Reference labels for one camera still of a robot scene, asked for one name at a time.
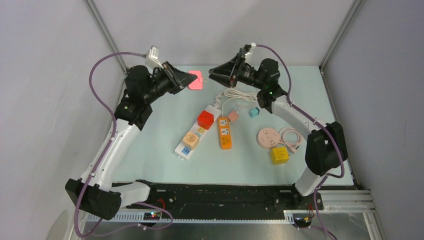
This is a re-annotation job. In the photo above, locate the white bundled cable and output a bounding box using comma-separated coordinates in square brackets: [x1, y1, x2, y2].
[213, 87, 259, 109]

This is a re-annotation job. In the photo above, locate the white multicolour power strip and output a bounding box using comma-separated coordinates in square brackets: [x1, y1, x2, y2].
[174, 105, 222, 160]

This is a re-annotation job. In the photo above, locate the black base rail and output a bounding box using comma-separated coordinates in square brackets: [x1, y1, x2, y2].
[137, 179, 324, 222]

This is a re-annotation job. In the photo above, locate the pink round power strip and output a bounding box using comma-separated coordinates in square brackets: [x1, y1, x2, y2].
[256, 127, 281, 150]

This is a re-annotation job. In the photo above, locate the pink plug adapter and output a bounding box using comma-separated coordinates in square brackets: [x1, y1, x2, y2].
[188, 70, 206, 91]

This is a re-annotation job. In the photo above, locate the teal small charger plug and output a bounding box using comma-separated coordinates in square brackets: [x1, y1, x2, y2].
[248, 107, 260, 119]

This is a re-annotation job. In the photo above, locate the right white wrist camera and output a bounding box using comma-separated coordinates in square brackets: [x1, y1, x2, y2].
[239, 42, 257, 59]

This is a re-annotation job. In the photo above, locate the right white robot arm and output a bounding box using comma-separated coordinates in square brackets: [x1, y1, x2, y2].
[208, 51, 348, 209]

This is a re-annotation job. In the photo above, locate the yellow cube socket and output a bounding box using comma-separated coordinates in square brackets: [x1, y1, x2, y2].
[270, 146, 290, 165]

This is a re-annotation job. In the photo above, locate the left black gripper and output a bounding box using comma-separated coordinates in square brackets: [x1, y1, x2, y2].
[143, 61, 197, 104]

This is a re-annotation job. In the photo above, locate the red cube socket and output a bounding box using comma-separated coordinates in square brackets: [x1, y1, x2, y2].
[196, 110, 215, 130]

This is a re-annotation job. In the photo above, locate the salmon pink charger plug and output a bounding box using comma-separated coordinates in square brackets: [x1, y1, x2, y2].
[227, 110, 239, 122]

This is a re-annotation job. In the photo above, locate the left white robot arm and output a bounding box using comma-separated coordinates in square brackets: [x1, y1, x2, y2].
[65, 62, 198, 220]

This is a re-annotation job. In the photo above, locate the orange power strip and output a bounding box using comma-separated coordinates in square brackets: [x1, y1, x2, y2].
[217, 116, 232, 150]

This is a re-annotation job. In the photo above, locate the beige dragon cube adapter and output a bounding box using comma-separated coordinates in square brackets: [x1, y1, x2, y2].
[182, 131, 200, 150]

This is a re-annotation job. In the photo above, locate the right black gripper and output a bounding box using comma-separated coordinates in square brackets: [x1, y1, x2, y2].
[209, 52, 266, 90]

